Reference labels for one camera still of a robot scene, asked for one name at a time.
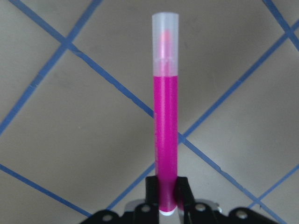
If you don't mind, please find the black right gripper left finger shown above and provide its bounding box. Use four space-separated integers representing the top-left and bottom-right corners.
145 175 159 208

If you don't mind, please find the pink pen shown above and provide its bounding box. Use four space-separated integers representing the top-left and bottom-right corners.
152 12 179 216

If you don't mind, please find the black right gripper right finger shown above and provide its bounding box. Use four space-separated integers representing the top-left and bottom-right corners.
176 177 195 224

